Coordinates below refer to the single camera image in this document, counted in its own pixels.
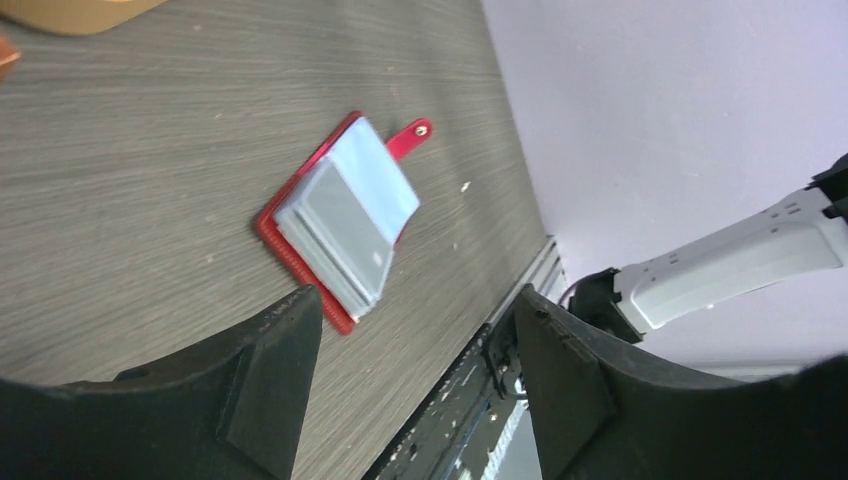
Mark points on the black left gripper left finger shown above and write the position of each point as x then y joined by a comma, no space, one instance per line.
231,406

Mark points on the red leather card holder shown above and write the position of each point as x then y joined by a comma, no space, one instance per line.
371,167

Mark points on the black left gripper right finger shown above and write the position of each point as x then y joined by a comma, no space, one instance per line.
602,408

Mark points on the tan oval tray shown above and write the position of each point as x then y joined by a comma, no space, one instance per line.
74,17

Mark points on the orange compartment organizer tray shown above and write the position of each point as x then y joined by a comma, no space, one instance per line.
9,56

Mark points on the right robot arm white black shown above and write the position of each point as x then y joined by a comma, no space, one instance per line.
804,232

